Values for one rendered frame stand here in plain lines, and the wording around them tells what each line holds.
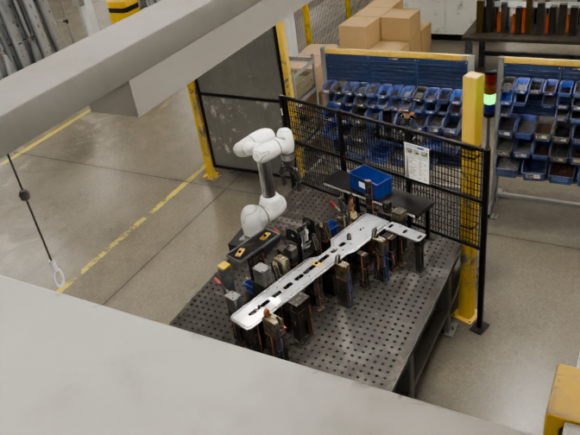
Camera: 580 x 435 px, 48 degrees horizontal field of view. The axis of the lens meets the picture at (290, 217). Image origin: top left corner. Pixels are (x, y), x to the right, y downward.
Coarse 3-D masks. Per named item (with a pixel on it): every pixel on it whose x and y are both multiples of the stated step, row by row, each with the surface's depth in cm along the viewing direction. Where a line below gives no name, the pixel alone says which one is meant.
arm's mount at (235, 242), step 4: (268, 228) 506; (272, 228) 506; (240, 232) 506; (236, 236) 502; (240, 236) 502; (280, 236) 508; (232, 240) 500; (236, 240) 499; (276, 240) 503; (280, 240) 508; (228, 244) 497; (232, 244) 496; (236, 244) 495; (268, 244) 493; (272, 244) 498; (276, 244) 505; (232, 248) 497; (264, 248) 488; (268, 248) 494; (272, 248) 499; (264, 252) 489; (268, 252) 495; (264, 256) 490
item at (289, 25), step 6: (288, 18) 824; (288, 24) 827; (294, 24) 840; (288, 30) 832; (294, 30) 843; (288, 36) 837; (294, 36) 845; (288, 42) 842; (294, 42) 848; (288, 48) 847; (294, 48) 850; (288, 54) 852; (294, 54) 853
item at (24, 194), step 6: (12, 162) 178; (12, 168) 179; (18, 180) 181; (24, 192) 182; (24, 198) 182; (30, 210) 186; (36, 222) 189; (42, 240) 192; (48, 252) 194; (54, 264) 196; (54, 270) 197; (60, 270) 200; (54, 276) 198; (54, 282) 199
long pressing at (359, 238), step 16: (352, 224) 461; (368, 224) 459; (384, 224) 456; (336, 240) 448; (352, 240) 446; (368, 240) 444; (320, 256) 434; (288, 272) 424; (320, 272) 421; (272, 288) 413; (288, 288) 411; (256, 304) 402; (272, 304) 400; (240, 320) 392; (256, 320) 390
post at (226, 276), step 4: (220, 268) 414; (228, 268) 413; (220, 272) 414; (224, 272) 412; (228, 272) 414; (232, 272) 417; (220, 276) 417; (224, 276) 413; (228, 276) 415; (232, 276) 418; (220, 280) 420; (224, 280) 415; (228, 280) 416; (232, 280) 419; (224, 284) 420; (228, 284) 417; (232, 284) 421; (228, 288) 420; (232, 288) 423; (224, 292) 425
